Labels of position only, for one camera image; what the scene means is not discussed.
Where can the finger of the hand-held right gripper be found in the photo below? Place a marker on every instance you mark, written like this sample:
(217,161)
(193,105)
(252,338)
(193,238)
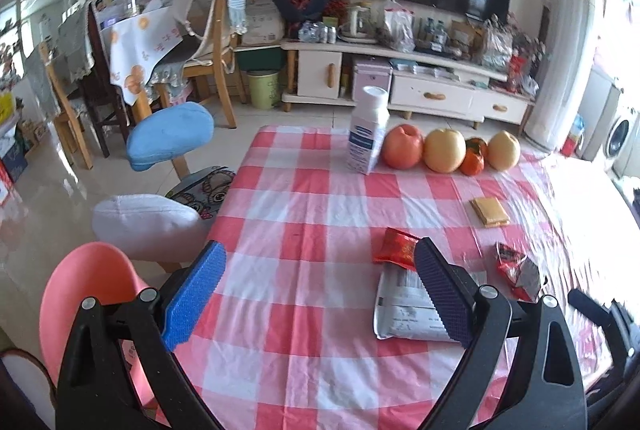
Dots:
(590,305)

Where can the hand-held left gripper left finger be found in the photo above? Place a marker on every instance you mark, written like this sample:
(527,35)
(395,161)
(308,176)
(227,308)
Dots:
(195,295)

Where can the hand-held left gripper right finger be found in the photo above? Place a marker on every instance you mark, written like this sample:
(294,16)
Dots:
(445,295)

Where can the large white printed packet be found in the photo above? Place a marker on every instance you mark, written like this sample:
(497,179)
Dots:
(402,310)

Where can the small red snack packet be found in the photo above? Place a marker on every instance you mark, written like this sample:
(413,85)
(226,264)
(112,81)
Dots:
(396,247)

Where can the red silver snack wrapper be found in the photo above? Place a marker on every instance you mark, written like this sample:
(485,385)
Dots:
(517,270)

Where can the flat yellow packet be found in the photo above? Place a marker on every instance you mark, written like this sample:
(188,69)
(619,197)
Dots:
(489,212)

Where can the bear print seat cushion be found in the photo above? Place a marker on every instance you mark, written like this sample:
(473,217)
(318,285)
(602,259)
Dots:
(205,190)

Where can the pink plastic chair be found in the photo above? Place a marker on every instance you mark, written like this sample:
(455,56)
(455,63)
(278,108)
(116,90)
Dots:
(85,290)

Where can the orange tangerine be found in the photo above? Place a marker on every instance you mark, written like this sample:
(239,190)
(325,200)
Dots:
(477,144)
(471,163)

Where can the red white checked tablecloth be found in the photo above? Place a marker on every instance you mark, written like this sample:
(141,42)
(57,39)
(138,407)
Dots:
(310,220)

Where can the large yellow pear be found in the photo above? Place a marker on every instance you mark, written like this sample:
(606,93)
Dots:
(445,150)

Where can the red apple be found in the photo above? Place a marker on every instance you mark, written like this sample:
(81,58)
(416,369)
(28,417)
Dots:
(402,147)

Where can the small yellow pear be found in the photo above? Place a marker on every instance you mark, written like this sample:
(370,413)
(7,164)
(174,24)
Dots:
(504,151)

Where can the blue cushioned chair back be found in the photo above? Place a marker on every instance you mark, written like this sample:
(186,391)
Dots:
(170,134)

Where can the white washing machine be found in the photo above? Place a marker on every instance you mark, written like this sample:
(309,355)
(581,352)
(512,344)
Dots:
(622,142)

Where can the white carton bottle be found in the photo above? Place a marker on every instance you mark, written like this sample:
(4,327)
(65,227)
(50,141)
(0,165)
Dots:
(367,134)

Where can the white television cabinet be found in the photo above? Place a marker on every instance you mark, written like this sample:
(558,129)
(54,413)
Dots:
(430,94)

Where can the green waste bin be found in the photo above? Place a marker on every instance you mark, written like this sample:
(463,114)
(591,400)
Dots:
(263,90)

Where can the wooden chair with grey cover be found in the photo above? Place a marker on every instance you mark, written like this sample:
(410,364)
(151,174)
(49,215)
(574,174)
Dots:
(65,109)

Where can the pink storage box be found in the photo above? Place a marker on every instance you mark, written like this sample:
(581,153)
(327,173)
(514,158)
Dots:
(371,80)

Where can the red bottle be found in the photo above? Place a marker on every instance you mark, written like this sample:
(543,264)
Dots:
(516,74)

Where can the dark wooden chair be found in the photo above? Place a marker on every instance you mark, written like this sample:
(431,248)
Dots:
(97,84)

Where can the light wooden chair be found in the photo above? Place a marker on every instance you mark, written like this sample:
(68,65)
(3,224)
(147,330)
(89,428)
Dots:
(220,59)

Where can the crinkled clear plastic bag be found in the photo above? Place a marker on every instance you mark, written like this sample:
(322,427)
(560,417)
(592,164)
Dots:
(497,44)

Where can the white orange print cloth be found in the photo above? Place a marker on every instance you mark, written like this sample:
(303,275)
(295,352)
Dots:
(140,44)

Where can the covered standing air conditioner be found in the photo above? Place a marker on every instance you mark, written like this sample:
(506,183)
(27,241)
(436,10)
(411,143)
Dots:
(565,49)

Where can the white sack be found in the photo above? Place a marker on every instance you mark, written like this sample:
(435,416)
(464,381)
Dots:
(262,22)

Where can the white electric kettle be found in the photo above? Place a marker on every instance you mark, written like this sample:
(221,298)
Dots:
(357,22)

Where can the light blue towel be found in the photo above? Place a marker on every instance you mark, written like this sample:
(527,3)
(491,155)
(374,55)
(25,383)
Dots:
(236,2)

